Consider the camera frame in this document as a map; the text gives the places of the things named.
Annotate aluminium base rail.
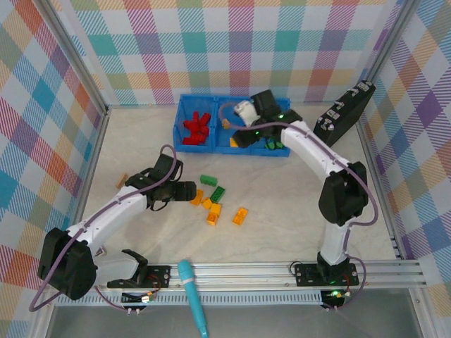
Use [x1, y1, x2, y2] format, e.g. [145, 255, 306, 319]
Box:
[94, 259, 428, 292]

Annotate blue three-compartment bin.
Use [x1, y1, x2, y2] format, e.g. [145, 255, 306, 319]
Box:
[171, 93, 292, 158]

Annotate black case with metal latches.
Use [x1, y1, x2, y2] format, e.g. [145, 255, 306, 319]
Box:
[312, 80, 377, 149]

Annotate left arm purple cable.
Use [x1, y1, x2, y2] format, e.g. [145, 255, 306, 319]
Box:
[28, 144, 178, 313]

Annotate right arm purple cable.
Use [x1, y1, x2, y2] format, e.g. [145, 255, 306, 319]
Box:
[217, 101, 380, 313]

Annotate teal toy microphone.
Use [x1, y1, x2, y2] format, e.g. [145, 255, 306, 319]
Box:
[176, 259, 209, 338]

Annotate aluminium frame side bar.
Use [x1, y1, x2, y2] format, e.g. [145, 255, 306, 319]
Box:
[63, 107, 111, 233]
[355, 119, 406, 261]

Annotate grey slotted cable duct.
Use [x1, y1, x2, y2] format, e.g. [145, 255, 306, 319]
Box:
[56, 292, 323, 306]

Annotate aluminium frame post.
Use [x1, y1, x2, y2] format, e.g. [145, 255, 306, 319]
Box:
[364, 0, 419, 85]
[41, 0, 111, 117]

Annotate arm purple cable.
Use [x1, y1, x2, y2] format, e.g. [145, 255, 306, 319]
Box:
[28, 144, 178, 313]
[217, 101, 380, 313]

